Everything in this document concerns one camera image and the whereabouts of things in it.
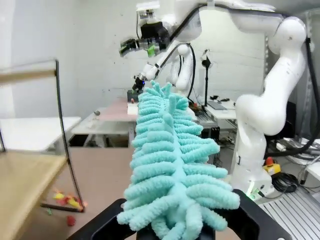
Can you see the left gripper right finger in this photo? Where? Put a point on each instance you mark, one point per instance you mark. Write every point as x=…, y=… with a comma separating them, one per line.
x=255, y=222

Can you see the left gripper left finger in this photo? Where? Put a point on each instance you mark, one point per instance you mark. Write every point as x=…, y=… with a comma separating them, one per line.
x=105, y=220

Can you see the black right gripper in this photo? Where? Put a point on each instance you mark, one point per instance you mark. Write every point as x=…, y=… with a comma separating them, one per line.
x=155, y=33

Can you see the teal chenille duster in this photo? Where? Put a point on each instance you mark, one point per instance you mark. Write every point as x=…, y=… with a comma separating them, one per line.
x=170, y=150

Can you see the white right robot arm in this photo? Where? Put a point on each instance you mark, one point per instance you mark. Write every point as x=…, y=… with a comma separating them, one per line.
x=262, y=112

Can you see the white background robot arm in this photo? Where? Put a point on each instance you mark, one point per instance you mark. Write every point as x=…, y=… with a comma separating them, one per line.
x=183, y=72

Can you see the orange balloon scrap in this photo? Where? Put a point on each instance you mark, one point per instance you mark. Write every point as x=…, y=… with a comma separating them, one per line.
x=83, y=203

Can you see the yellow balloon scrap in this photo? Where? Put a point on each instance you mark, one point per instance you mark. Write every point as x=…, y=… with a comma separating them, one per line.
x=58, y=196
x=76, y=204

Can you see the red balloon scrap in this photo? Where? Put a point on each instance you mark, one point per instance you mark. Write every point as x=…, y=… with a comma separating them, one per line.
x=68, y=200
x=71, y=220

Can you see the black background robot gripper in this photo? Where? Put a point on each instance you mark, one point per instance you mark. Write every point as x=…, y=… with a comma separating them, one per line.
x=138, y=85

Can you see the black box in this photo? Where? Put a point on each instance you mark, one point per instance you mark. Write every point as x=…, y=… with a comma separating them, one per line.
x=132, y=96

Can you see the green balloon scrap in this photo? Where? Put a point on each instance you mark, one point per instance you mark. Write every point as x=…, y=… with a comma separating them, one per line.
x=49, y=212

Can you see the yellow emergency stop button box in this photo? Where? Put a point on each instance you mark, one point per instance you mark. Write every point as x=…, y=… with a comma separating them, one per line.
x=272, y=167

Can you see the pink topped table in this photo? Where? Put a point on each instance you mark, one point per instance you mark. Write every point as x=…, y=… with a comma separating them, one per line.
x=117, y=112

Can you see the black light stand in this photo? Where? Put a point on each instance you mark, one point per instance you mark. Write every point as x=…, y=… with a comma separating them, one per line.
x=207, y=75

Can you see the grey keyboard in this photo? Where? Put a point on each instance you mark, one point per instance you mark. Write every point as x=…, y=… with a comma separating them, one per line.
x=217, y=105

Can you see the white equipment desk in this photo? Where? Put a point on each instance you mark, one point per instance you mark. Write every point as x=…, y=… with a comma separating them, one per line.
x=220, y=113

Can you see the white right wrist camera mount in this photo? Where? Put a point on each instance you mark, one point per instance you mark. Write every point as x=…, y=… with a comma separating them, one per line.
x=148, y=12

